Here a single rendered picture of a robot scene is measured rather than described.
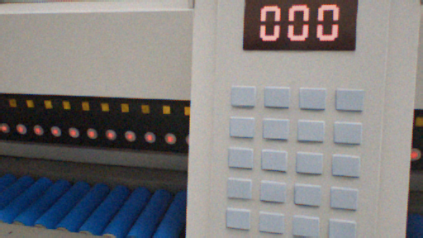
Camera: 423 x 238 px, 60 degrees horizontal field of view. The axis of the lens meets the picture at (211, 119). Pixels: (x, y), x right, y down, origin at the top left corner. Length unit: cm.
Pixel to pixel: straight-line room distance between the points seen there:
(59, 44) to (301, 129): 13
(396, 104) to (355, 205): 4
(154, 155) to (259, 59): 22
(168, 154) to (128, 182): 4
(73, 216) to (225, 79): 21
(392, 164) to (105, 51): 14
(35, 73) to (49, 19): 3
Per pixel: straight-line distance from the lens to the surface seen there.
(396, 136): 17
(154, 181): 35
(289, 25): 16
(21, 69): 23
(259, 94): 16
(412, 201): 34
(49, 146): 41
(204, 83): 17
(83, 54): 20
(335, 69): 16
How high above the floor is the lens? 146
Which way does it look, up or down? 3 degrees down
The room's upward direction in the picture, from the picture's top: 2 degrees clockwise
